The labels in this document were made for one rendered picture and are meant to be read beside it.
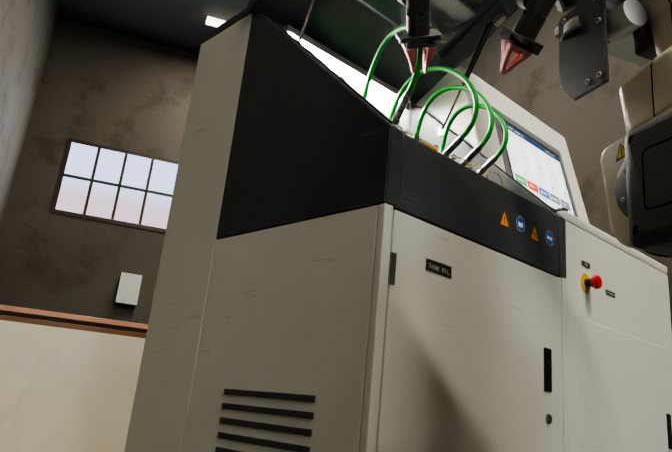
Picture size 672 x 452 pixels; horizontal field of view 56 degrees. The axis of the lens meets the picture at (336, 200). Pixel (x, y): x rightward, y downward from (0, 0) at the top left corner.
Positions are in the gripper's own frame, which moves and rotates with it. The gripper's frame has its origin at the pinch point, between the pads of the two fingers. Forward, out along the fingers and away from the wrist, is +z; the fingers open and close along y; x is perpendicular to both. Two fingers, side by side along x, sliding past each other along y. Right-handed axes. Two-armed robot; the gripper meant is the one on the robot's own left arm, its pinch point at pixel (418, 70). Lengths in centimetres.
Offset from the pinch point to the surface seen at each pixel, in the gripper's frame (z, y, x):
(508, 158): 44, -37, -34
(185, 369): 58, 65, 31
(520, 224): 33.0, -19.2, 23.9
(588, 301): 62, -41, 20
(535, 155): 51, -52, -49
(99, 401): 167, 137, -77
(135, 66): 190, 244, -745
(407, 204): 12.9, 11.8, 43.3
